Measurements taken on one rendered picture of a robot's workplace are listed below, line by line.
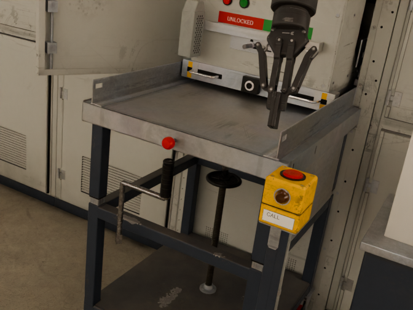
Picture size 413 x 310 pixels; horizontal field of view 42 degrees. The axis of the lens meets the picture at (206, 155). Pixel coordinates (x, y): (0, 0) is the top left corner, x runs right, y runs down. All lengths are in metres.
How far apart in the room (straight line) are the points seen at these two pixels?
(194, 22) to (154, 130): 0.45
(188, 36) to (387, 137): 0.73
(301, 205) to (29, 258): 1.58
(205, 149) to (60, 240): 1.30
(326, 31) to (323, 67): 0.11
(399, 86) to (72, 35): 1.07
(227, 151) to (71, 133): 1.34
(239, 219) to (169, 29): 0.79
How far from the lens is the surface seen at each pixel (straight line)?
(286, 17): 1.09
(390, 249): 1.19
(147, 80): 1.70
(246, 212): 2.13
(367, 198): 1.93
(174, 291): 1.90
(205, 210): 2.22
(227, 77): 1.77
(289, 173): 1.02
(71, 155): 2.57
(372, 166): 1.89
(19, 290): 2.20
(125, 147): 2.34
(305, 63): 1.08
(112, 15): 1.90
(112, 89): 1.56
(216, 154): 1.31
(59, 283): 2.22
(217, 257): 1.45
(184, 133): 1.35
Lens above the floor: 1.28
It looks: 21 degrees down
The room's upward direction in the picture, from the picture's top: 7 degrees clockwise
